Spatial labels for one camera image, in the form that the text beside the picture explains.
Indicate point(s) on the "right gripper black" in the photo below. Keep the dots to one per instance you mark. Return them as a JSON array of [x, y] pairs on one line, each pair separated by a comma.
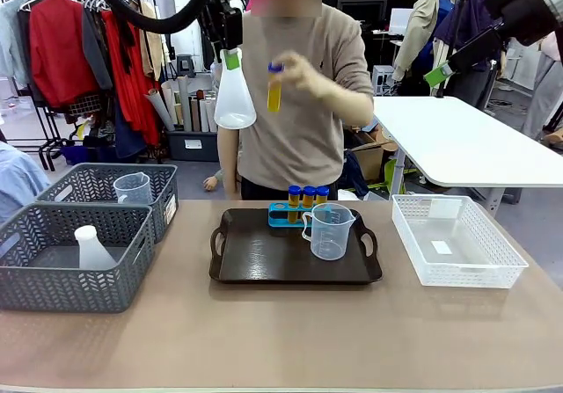
[[523, 10]]

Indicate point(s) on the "white translucent conical flask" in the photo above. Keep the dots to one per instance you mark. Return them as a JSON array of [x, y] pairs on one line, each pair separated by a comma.
[[92, 250], [235, 103]]

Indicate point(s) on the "yellow test tube blue cap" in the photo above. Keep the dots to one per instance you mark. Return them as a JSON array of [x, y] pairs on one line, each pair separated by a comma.
[[274, 89], [309, 197], [294, 196], [322, 195]]

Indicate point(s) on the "clear plastic measuring cup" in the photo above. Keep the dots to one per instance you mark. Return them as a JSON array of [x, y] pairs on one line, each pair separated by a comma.
[[330, 235], [134, 188]]

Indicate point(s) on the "person's left forearm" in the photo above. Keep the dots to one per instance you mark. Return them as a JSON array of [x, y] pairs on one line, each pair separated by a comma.
[[352, 103]]

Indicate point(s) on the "person's left hand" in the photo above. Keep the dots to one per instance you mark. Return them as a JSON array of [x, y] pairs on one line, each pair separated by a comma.
[[308, 74]]

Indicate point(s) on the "mannequin in navy shirt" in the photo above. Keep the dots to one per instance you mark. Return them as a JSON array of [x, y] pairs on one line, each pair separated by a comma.
[[473, 72]]

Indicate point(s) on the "grey step stool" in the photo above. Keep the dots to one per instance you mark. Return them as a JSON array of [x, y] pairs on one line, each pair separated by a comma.
[[184, 65]]

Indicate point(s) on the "mannequin in beige coat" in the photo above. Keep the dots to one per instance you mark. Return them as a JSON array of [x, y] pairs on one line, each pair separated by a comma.
[[418, 37]]

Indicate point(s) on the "beige hanging coat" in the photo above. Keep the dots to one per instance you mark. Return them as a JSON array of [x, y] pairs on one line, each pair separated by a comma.
[[154, 45]]

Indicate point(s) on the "person in grey trousers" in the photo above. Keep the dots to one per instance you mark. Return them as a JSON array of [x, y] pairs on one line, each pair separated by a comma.
[[543, 94]]

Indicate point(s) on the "white side table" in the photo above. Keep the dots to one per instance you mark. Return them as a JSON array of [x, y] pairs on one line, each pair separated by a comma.
[[462, 142]]

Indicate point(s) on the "white computer tower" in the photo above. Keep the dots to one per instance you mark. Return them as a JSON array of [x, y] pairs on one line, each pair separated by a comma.
[[382, 80]]

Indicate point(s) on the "red hanging dress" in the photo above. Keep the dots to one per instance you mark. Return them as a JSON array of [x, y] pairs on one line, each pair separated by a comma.
[[129, 85]]

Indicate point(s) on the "grey bin of rolls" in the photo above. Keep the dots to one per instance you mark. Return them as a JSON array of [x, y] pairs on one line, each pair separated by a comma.
[[191, 144]]

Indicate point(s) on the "grey hanging jacket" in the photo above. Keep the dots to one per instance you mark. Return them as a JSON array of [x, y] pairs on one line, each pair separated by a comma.
[[96, 54]]

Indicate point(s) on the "person in beige sweater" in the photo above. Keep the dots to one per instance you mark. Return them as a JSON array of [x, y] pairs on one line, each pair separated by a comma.
[[299, 147]]

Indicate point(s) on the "brown cardboard box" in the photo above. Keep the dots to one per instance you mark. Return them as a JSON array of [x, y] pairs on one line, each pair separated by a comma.
[[371, 157]]

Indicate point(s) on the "red hanging jacket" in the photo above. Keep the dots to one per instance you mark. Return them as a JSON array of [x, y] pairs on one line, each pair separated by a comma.
[[59, 50]]

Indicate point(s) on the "white plastic perforated basket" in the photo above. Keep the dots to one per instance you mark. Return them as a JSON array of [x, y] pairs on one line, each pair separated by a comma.
[[457, 243]]

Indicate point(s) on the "blue test tube rack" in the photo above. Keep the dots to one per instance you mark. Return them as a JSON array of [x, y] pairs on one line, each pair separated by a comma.
[[279, 217]]

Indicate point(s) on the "black clothes rack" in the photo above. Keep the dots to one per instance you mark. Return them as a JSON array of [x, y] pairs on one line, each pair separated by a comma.
[[44, 116]]

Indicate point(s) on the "grey basket with label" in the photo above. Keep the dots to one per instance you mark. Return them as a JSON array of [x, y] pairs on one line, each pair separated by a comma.
[[83, 182]]

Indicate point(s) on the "light blue hanging garment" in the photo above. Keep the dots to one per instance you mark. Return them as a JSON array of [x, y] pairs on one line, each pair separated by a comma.
[[11, 41]]

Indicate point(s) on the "dark brown serving tray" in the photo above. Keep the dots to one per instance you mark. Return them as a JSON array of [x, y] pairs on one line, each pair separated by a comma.
[[264, 256]]

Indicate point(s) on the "light blue cloth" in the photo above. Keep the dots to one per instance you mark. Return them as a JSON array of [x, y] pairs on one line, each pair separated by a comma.
[[19, 177]]

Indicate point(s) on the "grey plastic weave basket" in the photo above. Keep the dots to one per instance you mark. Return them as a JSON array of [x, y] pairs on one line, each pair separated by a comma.
[[66, 287]]

